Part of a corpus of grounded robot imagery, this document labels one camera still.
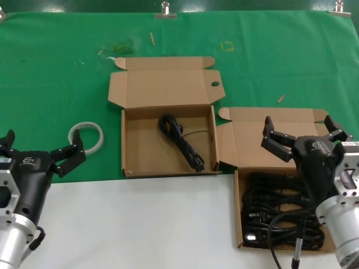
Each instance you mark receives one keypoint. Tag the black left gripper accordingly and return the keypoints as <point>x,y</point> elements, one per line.
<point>31,179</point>

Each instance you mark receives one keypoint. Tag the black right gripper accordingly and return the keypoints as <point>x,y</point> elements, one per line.
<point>315,165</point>

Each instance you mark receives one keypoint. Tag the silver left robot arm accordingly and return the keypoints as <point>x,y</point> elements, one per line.
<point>11,246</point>

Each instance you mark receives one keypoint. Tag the cardboard box with round hole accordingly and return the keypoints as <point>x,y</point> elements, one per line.
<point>168,84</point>

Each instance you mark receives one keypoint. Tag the short wooden stick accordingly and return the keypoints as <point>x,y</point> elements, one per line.
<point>281,98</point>

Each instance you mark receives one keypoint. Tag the clear tape roll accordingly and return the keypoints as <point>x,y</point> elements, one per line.
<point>100,134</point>

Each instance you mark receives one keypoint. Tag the green table cloth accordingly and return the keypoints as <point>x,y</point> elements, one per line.
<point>56,70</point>

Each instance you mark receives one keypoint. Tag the clear plastic wrapper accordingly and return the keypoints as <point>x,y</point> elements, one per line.
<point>120,47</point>

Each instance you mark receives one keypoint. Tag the metal cloth clip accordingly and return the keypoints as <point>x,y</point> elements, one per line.
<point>165,15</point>
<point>340,12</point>

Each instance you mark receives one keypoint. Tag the long wooden stick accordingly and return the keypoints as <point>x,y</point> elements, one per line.
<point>152,38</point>

